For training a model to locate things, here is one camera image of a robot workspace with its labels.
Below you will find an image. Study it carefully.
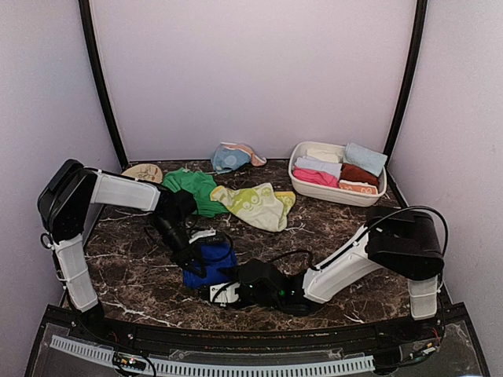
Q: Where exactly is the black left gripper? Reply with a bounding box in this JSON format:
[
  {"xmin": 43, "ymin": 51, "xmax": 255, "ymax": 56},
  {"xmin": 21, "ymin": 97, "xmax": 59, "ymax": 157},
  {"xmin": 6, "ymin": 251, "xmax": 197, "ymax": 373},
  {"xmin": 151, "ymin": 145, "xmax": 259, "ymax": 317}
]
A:
[{"xmin": 150, "ymin": 214, "xmax": 206, "ymax": 277}]

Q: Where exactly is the royal blue towel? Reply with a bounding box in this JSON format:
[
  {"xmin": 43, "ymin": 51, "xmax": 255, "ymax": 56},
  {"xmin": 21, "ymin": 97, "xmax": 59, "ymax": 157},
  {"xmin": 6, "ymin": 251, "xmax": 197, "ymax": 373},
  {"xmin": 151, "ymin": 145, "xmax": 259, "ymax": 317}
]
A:
[{"xmin": 183, "ymin": 242, "xmax": 237, "ymax": 290}]

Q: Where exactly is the cream yellow cloth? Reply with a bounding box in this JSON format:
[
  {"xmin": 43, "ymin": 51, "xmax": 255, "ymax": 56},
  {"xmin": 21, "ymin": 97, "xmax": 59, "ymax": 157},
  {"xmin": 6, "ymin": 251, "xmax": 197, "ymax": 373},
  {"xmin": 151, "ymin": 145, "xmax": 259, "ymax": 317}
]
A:
[{"xmin": 210, "ymin": 183, "xmax": 296, "ymax": 232}]

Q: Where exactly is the light blue towel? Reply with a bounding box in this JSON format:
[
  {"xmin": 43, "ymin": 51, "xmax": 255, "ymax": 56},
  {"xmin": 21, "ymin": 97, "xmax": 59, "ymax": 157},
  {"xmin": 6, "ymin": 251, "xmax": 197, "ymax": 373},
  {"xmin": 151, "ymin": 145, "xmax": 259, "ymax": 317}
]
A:
[{"xmin": 343, "ymin": 143, "xmax": 387, "ymax": 177}]

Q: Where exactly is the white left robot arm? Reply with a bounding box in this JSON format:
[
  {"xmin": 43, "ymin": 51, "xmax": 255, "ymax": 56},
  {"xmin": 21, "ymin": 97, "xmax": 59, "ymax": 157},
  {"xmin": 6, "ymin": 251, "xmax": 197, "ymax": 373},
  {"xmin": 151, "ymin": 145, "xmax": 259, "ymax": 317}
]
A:
[{"xmin": 37, "ymin": 159, "xmax": 206, "ymax": 342}]

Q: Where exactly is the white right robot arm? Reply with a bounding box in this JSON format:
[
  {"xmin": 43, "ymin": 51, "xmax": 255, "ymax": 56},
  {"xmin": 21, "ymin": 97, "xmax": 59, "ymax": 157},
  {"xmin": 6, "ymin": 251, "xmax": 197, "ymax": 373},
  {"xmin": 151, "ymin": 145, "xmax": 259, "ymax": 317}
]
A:
[{"xmin": 235, "ymin": 206, "xmax": 448, "ymax": 341}]

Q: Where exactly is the green towel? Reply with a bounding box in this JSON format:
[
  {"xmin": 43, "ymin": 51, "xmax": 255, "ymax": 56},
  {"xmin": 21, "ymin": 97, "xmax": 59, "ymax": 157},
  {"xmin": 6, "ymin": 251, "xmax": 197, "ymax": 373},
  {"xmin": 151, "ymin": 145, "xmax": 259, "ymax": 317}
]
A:
[{"xmin": 162, "ymin": 168, "xmax": 229, "ymax": 218}]

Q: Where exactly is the pale blue patterned cloth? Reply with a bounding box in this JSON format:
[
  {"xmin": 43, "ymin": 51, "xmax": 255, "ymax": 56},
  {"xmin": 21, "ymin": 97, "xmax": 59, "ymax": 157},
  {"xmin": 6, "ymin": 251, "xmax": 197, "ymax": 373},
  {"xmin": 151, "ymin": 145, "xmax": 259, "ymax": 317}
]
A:
[{"xmin": 211, "ymin": 142, "xmax": 266, "ymax": 174}]

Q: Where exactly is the white plastic basket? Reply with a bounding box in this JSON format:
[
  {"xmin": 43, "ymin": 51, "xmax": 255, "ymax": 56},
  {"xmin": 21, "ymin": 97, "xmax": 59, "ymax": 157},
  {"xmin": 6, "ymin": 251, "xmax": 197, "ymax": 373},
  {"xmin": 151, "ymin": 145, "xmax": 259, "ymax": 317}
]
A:
[{"xmin": 288, "ymin": 141, "xmax": 387, "ymax": 207}]

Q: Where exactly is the pink rolled towel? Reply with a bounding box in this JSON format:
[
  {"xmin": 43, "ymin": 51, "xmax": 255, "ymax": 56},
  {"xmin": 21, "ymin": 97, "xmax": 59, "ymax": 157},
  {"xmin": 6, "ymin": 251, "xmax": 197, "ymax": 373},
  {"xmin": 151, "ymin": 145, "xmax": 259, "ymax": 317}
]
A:
[{"xmin": 293, "ymin": 167, "xmax": 339, "ymax": 188}]

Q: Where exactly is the white lavender rolled towel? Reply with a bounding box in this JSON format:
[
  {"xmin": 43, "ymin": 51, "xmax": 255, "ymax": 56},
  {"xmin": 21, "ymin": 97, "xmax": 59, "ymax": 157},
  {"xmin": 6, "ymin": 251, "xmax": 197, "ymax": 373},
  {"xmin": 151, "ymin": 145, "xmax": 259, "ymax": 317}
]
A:
[{"xmin": 295, "ymin": 156, "xmax": 342, "ymax": 179}]

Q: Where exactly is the orange patterned rolled towel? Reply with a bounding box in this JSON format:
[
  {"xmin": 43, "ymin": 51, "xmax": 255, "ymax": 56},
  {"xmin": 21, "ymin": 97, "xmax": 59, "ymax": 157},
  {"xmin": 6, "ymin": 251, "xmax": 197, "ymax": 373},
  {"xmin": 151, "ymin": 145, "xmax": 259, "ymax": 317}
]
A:
[{"xmin": 339, "ymin": 180, "xmax": 379, "ymax": 195}]

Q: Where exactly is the brown rolled towel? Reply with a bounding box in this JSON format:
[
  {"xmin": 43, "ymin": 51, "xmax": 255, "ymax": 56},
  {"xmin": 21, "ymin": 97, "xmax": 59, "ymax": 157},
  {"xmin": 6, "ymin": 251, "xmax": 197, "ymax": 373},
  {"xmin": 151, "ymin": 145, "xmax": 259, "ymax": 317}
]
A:
[{"xmin": 340, "ymin": 163, "xmax": 380, "ymax": 187}]

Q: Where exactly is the cream rolled towel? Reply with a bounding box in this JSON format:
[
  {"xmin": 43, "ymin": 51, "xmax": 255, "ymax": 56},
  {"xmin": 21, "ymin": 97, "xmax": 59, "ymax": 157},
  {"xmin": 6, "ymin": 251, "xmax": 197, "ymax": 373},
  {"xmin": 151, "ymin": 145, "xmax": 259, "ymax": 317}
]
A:
[{"xmin": 306, "ymin": 148, "xmax": 343, "ymax": 163}]

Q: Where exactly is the small green circuit board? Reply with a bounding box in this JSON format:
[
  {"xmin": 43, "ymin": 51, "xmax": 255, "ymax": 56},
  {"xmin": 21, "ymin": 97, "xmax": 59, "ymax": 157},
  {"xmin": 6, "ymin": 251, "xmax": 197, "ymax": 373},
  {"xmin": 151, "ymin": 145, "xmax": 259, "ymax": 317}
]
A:
[{"xmin": 112, "ymin": 353, "xmax": 147, "ymax": 372}]

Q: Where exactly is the white slotted cable duct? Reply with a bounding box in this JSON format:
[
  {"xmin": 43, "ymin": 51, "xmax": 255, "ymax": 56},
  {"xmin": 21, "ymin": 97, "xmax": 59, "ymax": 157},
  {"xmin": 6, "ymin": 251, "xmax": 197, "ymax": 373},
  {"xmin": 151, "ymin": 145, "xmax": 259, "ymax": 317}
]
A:
[{"xmin": 49, "ymin": 335, "xmax": 376, "ymax": 376}]

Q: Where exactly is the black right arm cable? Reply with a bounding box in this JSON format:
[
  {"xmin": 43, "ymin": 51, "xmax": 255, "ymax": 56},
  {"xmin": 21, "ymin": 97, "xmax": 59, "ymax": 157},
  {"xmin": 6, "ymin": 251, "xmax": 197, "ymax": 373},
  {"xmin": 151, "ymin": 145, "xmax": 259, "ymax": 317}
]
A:
[{"xmin": 365, "ymin": 205, "xmax": 450, "ymax": 260}]

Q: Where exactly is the black front rail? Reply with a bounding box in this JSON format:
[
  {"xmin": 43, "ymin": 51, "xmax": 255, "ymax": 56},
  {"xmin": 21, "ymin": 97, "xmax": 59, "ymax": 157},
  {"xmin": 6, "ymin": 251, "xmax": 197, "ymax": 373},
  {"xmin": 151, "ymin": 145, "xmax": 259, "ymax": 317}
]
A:
[{"xmin": 46, "ymin": 304, "xmax": 468, "ymax": 357}]

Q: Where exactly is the black corner frame post left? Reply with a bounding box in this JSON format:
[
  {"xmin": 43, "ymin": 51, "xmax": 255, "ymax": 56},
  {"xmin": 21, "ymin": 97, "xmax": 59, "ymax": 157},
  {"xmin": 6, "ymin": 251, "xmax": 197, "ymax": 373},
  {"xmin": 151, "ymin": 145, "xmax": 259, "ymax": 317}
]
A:
[{"xmin": 78, "ymin": 0, "xmax": 129, "ymax": 169}]

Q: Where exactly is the black corner frame post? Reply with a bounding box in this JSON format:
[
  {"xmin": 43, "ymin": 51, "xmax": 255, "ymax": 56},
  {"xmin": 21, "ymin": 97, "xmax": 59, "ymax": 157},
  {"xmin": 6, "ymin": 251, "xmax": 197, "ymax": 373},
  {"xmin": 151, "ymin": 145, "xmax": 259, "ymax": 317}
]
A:
[
  {"xmin": 383, "ymin": 0, "xmax": 428, "ymax": 167},
  {"xmin": 78, "ymin": 0, "xmax": 129, "ymax": 169}
]

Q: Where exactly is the black corner frame post right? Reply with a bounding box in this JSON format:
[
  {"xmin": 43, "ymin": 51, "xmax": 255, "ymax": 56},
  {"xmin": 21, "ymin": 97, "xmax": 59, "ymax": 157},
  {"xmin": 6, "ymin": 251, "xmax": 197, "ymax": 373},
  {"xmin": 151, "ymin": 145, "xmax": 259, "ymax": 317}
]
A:
[{"xmin": 383, "ymin": 0, "xmax": 428, "ymax": 167}]

